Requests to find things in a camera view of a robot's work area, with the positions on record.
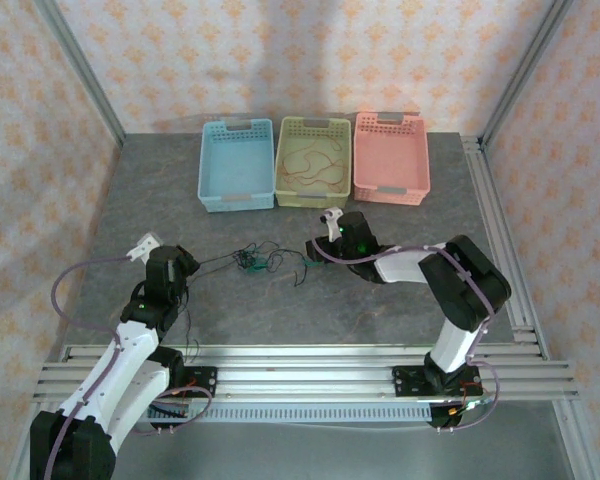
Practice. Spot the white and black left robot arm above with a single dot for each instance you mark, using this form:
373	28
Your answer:
125	365

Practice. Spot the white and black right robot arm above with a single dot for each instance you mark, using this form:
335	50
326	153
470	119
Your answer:
400	265

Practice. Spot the pink plastic basket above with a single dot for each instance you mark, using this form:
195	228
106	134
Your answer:
390	160

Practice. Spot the pale green plastic basket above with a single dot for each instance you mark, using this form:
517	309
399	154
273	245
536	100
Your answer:
312	145

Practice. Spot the light blue plastic basket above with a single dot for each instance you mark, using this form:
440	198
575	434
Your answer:
235	160

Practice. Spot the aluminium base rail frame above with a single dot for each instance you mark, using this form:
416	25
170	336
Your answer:
305	375

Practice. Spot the aluminium side rail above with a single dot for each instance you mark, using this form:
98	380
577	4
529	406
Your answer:
495	210

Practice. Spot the aluminium frame post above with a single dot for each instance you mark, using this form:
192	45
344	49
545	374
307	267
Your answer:
525	70
82	70
22	460
582	450

